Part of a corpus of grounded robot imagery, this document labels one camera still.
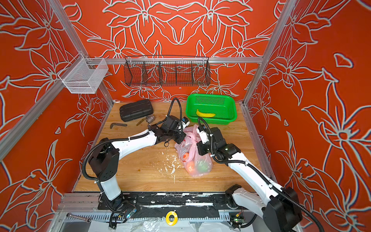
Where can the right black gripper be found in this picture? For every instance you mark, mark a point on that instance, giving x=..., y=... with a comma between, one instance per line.
x=202, y=144

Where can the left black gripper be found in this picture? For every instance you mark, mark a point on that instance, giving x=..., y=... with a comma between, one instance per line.
x=182, y=135

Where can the pink plastic bag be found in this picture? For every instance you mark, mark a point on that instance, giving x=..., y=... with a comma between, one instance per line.
x=187, y=150

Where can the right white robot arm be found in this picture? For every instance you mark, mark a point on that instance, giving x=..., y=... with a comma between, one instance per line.
x=279, y=207

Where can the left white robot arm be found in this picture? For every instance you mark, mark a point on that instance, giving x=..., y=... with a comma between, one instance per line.
x=101, y=162

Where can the green fruit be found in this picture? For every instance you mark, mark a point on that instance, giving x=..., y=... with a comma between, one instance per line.
x=203, y=167

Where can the orange fruit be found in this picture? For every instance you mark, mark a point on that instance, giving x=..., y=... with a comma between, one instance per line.
x=190, y=167

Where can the metal drill chuck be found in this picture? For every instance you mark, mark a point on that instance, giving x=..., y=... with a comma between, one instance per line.
x=148, y=119

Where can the yellow banana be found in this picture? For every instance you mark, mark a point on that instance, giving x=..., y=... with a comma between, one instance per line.
x=204, y=115

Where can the black tool case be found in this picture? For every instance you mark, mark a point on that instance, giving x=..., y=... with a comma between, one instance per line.
x=136, y=110

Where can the green plastic basket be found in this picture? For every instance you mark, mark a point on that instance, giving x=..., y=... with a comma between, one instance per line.
x=224, y=108

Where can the black hex key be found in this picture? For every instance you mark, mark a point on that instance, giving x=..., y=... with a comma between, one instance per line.
x=112, y=125

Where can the yellow tape roll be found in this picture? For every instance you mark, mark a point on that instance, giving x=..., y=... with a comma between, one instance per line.
x=171, y=218

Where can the clear plastic bin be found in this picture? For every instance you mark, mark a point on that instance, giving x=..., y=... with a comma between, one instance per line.
x=81, y=77

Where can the metal wrench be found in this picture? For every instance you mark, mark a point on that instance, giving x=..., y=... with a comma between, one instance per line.
x=86, y=219

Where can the black wire basket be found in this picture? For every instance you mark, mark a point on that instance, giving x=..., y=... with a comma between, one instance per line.
x=172, y=71

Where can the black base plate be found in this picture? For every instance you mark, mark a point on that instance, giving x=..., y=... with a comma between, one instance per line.
x=213, y=200

